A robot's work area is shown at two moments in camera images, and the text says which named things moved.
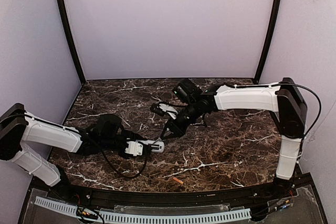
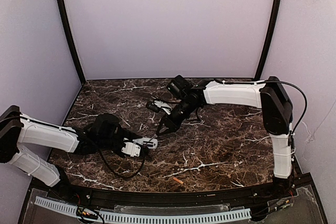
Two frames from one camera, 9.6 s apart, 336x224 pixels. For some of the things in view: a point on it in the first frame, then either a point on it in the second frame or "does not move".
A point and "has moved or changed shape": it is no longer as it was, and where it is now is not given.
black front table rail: (100, 195) does not move
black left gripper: (148, 149) does not move
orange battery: (178, 180) does not move
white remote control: (156, 146) has moved or changed shape
